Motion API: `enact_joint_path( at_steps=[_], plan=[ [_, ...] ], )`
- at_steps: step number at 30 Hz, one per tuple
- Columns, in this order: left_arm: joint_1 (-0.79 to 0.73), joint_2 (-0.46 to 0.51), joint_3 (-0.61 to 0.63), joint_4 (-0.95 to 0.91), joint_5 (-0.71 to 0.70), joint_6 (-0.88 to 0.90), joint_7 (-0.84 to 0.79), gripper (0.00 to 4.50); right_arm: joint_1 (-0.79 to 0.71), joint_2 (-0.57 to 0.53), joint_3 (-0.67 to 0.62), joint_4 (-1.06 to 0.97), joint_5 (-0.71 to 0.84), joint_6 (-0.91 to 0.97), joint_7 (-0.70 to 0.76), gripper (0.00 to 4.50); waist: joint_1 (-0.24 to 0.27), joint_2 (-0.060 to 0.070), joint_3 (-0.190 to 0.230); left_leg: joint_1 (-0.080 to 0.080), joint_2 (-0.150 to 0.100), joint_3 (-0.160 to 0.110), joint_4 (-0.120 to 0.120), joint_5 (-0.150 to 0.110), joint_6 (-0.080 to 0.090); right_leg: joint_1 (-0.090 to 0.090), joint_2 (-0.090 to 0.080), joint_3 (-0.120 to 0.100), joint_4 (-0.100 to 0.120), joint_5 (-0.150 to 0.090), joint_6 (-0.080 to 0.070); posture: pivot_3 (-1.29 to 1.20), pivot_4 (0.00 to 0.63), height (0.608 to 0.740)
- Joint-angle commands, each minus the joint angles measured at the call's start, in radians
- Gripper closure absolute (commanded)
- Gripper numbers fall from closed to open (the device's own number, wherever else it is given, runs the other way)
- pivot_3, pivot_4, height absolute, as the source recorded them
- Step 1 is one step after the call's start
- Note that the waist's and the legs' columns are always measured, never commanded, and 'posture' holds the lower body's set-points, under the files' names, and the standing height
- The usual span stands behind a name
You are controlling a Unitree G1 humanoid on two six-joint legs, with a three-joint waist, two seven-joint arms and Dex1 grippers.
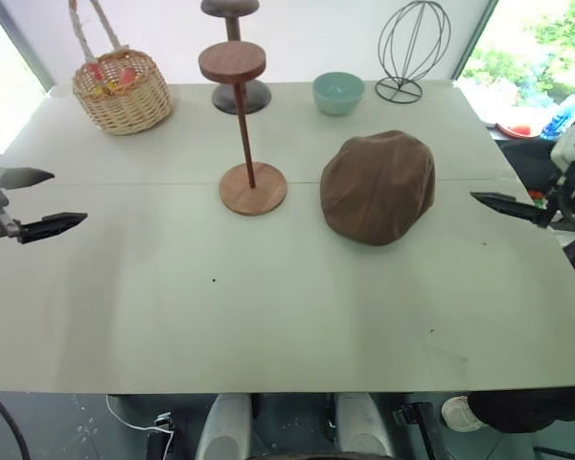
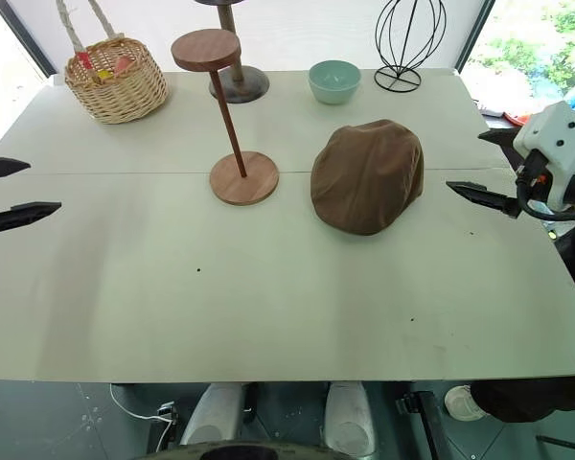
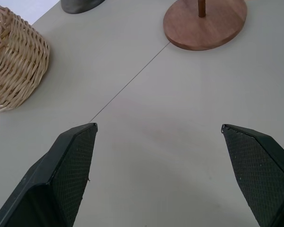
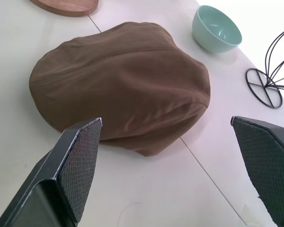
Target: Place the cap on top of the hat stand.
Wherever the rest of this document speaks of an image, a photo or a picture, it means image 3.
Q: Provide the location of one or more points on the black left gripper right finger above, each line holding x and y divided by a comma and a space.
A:
260, 175

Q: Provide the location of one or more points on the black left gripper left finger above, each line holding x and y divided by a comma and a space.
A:
49, 179

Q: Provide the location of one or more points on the round wooden stand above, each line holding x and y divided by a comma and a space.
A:
203, 26

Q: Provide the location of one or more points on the dark grey rounded object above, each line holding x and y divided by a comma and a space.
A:
79, 5

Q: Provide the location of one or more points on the woven wicker basket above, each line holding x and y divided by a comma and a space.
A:
13, 61

